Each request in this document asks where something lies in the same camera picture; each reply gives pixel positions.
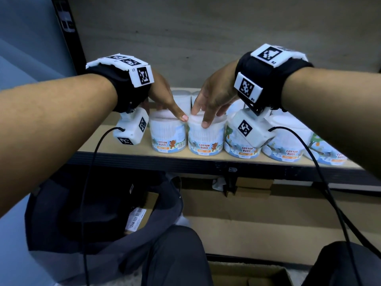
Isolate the person's left forearm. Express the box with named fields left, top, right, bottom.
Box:
left=0, top=73, right=118, bottom=218

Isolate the cotton bud tub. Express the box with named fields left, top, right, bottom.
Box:
left=187, top=111, right=227, bottom=157
left=148, top=108, right=187, bottom=155

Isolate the dark grey plastic bag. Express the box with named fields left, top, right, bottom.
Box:
left=25, top=169, right=191, bottom=286

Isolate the black cable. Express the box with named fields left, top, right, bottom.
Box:
left=79, top=126, right=125, bottom=286
left=267, top=126, right=381, bottom=286

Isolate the group of cotton bud tubs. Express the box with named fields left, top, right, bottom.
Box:
left=172, top=89, right=349, bottom=166

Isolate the person's left hand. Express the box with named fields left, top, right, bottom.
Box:
left=140, top=70, right=189, bottom=122

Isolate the brown carton with white label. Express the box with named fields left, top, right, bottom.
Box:
left=125, top=192, right=158, bottom=234

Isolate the person's right forearm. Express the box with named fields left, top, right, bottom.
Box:
left=281, top=67, right=381, bottom=179

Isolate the person's right hand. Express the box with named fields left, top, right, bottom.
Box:
left=190, top=60, right=241, bottom=129

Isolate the cardboard box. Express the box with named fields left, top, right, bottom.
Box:
left=208, top=262, right=294, bottom=286

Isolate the black metal wooden shelf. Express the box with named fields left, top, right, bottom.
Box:
left=50, top=0, right=381, bottom=265

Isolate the tall small brown carton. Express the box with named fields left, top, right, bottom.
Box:
left=237, top=178, right=274, bottom=189

